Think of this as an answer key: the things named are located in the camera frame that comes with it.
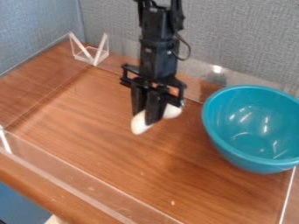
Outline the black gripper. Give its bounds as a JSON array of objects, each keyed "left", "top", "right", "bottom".
[{"left": 119, "top": 38, "right": 188, "bottom": 126}]

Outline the white toy mushroom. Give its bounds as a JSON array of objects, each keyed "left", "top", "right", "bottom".
[{"left": 131, "top": 104, "right": 183, "bottom": 135}]

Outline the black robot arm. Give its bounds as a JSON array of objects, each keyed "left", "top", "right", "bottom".
[{"left": 120, "top": 0, "right": 187, "bottom": 125}]

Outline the blue plastic bowl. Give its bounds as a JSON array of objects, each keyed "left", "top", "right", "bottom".
[{"left": 202, "top": 85, "right": 299, "bottom": 174}]

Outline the clear acrylic barrier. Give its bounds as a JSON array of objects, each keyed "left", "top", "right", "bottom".
[{"left": 0, "top": 38, "right": 299, "bottom": 224}]

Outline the black cable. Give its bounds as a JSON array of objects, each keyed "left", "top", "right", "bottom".
[{"left": 171, "top": 31, "right": 192, "bottom": 61}]

